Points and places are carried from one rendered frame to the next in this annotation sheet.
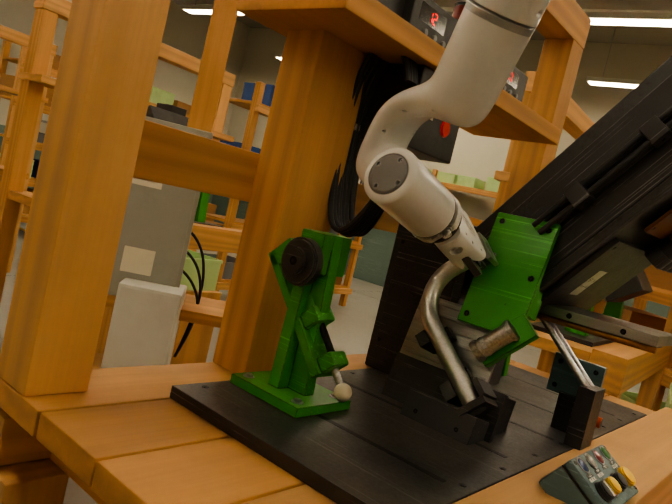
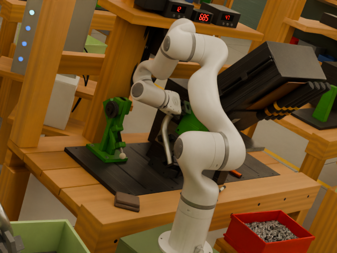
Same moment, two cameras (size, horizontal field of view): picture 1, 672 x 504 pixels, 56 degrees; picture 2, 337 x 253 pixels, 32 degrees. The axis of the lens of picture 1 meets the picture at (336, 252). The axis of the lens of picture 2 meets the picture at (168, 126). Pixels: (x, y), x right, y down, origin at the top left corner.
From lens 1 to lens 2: 1.63 m
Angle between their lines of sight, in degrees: 15
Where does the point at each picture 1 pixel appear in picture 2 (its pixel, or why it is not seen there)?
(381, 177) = (135, 91)
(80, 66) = (39, 48)
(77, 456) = (36, 168)
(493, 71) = (167, 68)
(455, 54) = (156, 60)
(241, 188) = (96, 71)
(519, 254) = not seen: hidden behind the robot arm
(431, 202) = (152, 99)
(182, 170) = (72, 68)
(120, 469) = (48, 173)
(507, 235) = not seen: hidden behind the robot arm
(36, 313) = (23, 123)
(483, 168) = not seen: outside the picture
